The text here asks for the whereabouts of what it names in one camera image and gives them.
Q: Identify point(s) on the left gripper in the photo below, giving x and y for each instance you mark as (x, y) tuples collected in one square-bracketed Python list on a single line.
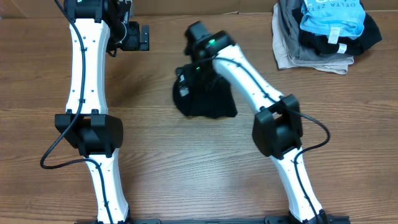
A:
[(134, 43)]

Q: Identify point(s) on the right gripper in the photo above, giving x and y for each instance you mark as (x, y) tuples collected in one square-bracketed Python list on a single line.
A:
[(188, 70)]

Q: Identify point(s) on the black t-shirt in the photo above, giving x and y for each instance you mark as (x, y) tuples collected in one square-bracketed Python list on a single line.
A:
[(207, 108)]

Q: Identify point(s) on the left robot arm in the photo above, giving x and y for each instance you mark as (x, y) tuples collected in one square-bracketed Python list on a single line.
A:
[(98, 28)]

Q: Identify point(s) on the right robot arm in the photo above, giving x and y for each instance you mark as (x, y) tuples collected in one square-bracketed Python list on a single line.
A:
[(277, 128)]

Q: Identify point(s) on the beige folded garment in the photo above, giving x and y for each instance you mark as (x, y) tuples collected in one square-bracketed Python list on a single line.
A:
[(280, 56)]

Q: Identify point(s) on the grey folded garment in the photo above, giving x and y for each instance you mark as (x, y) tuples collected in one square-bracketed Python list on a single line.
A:
[(295, 40)]

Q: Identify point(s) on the light blue folded shirt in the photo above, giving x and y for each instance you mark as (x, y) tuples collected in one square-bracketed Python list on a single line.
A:
[(336, 18)]

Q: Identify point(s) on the black folded garment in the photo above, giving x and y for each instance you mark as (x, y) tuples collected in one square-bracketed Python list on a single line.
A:
[(322, 44)]

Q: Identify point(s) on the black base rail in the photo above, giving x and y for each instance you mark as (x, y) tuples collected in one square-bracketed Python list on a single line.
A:
[(267, 220)]

